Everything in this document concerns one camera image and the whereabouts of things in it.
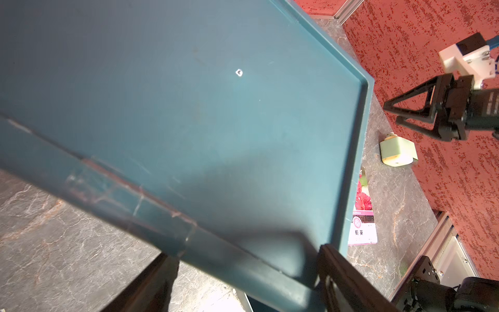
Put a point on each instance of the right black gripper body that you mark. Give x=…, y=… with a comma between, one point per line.
x=459, y=109

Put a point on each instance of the teal drawer cabinet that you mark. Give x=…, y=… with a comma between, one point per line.
x=229, y=134

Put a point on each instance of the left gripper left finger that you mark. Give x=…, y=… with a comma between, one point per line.
x=151, y=290

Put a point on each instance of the pink flower seed bag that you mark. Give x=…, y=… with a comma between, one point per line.
x=363, y=227

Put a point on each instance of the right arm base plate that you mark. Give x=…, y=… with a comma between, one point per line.
x=405, y=293

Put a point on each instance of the right corner aluminium post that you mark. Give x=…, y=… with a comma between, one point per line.
x=347, y=9

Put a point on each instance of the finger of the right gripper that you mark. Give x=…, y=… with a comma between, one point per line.
x=417, y=102
x=432, y=133

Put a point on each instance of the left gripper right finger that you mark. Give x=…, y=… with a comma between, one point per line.
x=343, y=288

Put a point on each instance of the green pencil sharpener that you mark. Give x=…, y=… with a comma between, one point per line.
x=397, y=151

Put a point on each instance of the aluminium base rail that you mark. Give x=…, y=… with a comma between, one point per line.
x=440, y=249

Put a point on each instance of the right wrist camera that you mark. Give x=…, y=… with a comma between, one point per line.
x=471, y=56

